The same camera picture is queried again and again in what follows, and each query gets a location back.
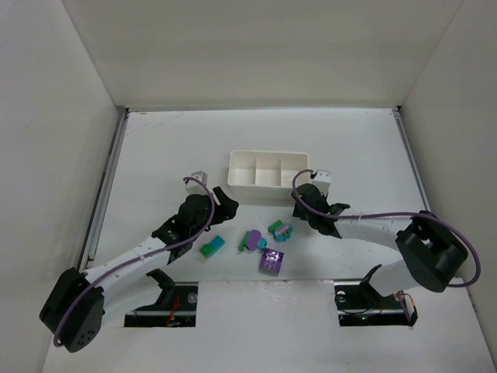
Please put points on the aluminium rail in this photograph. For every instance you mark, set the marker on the aluminium rail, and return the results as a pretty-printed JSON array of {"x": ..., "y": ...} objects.
[
  {"x": 94, "y": 229},
  {"x": 396, "y": 110}
]

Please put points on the green flat lego piece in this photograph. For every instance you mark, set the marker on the green flat lego piece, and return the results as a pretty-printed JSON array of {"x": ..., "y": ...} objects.
[{"x": 243, "y": 245}]

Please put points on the white three-compartment container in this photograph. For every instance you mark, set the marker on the white three-compartment container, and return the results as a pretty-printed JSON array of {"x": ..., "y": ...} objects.
[{"x": 264, "y": 175}]

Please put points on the green teal lego stack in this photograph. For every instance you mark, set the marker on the green teal lego stack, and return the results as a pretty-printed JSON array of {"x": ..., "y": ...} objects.
[{"x": 210, "y": 248}]

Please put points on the green lego brick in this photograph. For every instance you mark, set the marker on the green lego brick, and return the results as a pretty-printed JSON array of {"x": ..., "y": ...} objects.
[{"x": 274, "y": 226}]

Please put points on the purple square lego brick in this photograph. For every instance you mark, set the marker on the purple square lego brick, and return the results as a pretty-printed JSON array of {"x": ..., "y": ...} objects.
[{"x": 271, "y": 261}]

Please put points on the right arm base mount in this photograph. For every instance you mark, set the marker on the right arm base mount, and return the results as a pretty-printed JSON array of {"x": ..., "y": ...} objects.
[{"x": 358, "y": 304}]

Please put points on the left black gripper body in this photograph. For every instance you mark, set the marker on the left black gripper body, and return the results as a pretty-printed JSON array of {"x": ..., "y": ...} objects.
[{"x": 222, "y": 207}]

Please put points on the teal rounded printed lego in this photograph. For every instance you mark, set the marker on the teal rounded printed lego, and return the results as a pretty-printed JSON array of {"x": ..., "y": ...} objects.
[{"x": 282, "y": 233}]

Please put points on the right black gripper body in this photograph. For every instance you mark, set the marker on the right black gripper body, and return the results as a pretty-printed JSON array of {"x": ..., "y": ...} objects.
[{"x": 331, "y": 212}]

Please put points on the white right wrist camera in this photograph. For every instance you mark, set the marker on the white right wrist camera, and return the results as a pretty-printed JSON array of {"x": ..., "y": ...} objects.
[{"x": 322, "y": 180}]

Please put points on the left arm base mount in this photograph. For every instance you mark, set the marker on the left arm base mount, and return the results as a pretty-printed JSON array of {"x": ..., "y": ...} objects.
[{"x": 175, "y": 306}]

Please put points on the left aluminium rail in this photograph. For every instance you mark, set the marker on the left aluminium rail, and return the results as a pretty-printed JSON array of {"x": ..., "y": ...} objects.
[{"x": 94, "y": 229}]

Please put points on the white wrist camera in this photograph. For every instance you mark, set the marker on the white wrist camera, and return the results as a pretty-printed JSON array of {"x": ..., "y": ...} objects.
[
  {"x": 196, "y": 182},
  {"x": 322, "y": 180}
]

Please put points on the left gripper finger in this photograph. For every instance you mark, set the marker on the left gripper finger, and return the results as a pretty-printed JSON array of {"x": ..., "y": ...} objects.
[
  {"x": 220, "y": 195},
  {"x": 230, "y": 208}
]

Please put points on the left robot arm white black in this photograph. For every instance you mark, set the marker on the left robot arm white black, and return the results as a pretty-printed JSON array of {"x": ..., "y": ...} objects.
[{"x": 79, "y": 301}]

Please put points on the right aluminium rail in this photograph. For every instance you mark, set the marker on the right aluminium rail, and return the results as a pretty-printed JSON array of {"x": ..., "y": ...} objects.
[{"x": 396, "y": 110}]

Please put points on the teal lego under purple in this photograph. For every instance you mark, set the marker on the teal lego under purple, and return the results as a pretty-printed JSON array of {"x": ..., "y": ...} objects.
[{"x": 261, "y": 245}]

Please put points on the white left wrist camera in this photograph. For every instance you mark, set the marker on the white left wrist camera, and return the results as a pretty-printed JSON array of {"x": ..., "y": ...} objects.
[{"x": 196, "y": 182}]

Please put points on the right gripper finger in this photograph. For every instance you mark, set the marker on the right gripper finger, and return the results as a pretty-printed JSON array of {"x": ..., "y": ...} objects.
[
  {"x": 338, "y": 208},
  {"x": 300, "y": 213}
]

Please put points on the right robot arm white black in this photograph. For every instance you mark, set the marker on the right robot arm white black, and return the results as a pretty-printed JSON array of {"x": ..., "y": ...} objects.
[{"x": 432, "y": 251}]

